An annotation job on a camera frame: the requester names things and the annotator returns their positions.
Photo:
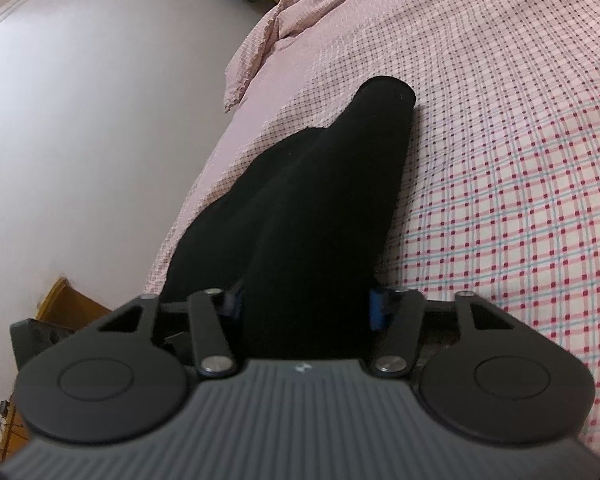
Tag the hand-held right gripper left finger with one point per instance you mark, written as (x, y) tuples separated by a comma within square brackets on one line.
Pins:
[(234, 305)]

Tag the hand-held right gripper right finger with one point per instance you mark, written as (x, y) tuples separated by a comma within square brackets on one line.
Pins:
[(378, 310)]

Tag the black pants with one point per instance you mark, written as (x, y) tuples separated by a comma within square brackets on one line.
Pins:
[(320, 200)]

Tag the wooden side table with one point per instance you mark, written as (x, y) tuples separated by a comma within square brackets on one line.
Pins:
[(65, 302)]

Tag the pink checked bed sheet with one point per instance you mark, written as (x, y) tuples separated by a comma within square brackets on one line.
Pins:
[(505, 135)]

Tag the pink checked pillow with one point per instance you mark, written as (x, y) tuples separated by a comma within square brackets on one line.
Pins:
[(280, 25)]

